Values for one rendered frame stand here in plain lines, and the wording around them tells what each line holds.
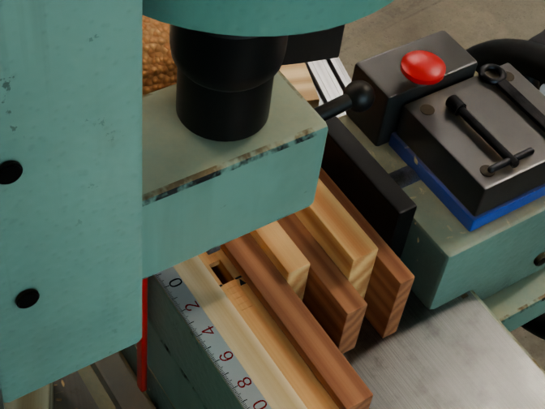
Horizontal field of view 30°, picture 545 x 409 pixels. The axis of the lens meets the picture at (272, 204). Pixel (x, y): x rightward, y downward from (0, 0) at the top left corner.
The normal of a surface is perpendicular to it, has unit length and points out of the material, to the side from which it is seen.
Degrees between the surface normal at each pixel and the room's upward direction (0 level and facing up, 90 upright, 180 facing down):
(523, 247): 90
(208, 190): 90
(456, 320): 0
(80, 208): 90
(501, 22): 0
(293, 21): 90
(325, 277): 0
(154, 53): 41
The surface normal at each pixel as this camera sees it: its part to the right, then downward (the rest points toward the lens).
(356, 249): 0.10, -0.65
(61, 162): 0.54, 0.68
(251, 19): 0.11, 0.77
